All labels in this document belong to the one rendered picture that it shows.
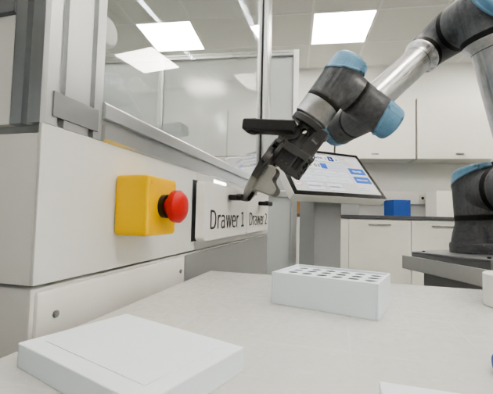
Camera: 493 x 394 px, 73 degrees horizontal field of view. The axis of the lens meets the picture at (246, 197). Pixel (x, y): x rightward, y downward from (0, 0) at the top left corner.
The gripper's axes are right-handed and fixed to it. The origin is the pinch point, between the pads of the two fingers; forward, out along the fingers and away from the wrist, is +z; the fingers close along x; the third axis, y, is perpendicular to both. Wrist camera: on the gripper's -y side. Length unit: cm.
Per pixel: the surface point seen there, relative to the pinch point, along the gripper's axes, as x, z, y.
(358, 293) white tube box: -32.4, -1.5, 24.9
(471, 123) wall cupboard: 348, -177, 75
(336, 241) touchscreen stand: 95, 3, 25
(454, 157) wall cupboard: 346, -135, 81
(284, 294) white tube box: -30.0, 4.3, 18.8
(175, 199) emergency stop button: -34.6, 2.4, 2.3
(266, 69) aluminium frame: 47, -36, -33
